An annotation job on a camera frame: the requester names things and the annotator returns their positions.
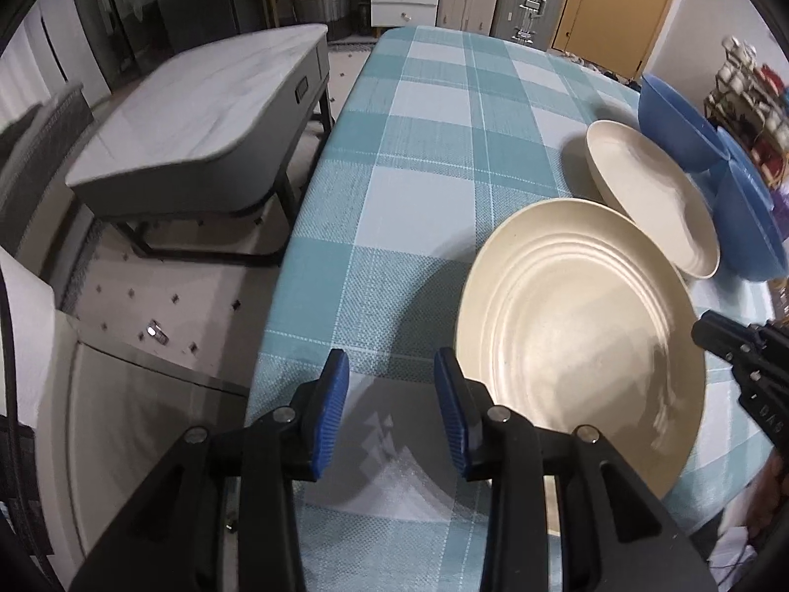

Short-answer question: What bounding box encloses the grey dining chair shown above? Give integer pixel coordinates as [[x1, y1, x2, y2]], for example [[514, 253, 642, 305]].
[[34, 308, 253, 574]]

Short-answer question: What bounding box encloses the small cream plate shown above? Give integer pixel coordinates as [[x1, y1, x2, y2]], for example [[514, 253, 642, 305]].
[[584, 120, 721, 280]]

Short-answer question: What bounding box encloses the blue bowl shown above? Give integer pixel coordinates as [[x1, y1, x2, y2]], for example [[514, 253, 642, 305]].
[[638, 73, 731, 172], [712, 132, 789, 283]]

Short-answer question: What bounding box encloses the wooden door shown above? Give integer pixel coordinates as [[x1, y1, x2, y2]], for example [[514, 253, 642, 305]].
[[550, 0, 685, 78]]

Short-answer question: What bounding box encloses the wooden shoe rack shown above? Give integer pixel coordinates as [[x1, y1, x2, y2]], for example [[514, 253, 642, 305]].
[[704, 36, 789, 189]]

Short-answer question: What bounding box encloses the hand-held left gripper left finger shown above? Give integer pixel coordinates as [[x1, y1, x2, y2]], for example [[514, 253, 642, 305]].
[[68, 348, 351, 592]]

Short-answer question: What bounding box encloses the striped wicker basket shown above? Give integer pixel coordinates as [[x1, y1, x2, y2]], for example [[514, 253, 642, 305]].
[[288, 0, 352, 41]]

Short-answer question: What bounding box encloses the large cream plate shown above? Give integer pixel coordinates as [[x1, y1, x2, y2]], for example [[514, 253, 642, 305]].
[[455, 198, 705, 500]]

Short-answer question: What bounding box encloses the teal checked tablecloth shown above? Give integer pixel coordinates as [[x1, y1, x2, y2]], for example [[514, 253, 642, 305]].
[[247, 26, 778, 592]]

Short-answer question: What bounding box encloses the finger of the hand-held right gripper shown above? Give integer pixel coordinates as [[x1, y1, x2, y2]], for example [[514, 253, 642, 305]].
[[691, 311, 768, 377]]

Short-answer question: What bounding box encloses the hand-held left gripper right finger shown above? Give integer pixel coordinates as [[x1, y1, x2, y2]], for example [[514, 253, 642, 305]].
[[433, 347, 719, 592]]

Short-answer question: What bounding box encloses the grey marble coffee table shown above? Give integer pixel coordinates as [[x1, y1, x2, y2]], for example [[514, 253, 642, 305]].
[[65, 23, 337, 267]]

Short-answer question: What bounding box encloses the dark grey chair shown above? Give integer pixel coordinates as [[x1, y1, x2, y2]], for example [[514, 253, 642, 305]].
[[0, 83, 95, 272]]

